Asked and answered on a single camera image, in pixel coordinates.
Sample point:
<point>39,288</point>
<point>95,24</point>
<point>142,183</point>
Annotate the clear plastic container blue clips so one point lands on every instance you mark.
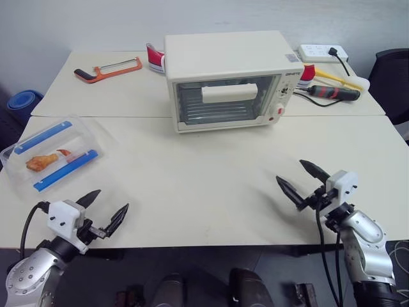
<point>48,137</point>

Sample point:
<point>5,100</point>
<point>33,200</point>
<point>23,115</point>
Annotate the dark rounded shape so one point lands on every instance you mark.
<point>250,288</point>

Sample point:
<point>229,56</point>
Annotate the black office chair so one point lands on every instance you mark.
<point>391,83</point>

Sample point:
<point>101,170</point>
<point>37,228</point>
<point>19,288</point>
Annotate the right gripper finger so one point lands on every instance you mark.
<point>316,172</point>
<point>289,191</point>

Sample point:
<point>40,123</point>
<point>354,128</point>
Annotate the red black electric screwdriver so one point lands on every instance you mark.
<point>332,92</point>

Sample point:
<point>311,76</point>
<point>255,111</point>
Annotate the fried chicken drumstick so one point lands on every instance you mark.
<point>40,161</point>

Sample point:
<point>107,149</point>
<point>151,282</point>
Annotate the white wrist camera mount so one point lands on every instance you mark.
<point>64,217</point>
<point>343,188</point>

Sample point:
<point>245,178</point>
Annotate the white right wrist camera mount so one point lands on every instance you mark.
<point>343,188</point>

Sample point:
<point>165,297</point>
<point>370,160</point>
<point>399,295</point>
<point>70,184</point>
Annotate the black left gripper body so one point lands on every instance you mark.
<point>87,231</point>

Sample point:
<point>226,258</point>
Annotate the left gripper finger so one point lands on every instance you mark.
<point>118,219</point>
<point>89,199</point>

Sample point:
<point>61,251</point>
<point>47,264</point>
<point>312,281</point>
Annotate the white power strip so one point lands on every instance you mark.
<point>314,52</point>

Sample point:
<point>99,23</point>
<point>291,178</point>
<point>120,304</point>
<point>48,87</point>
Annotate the white toaster oven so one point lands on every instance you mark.
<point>223,54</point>

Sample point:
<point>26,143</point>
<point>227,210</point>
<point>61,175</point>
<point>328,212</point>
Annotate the yellow white brush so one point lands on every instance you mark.
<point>338,80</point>

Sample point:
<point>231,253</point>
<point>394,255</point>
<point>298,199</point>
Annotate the red white tape roll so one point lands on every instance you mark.
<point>155,59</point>
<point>308,76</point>

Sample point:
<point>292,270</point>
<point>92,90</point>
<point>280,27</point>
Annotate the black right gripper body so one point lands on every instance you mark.
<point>321,198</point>

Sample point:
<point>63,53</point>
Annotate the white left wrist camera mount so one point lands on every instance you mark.
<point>64,217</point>

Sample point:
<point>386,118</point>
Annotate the blue rolled mat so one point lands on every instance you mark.
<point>24,104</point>

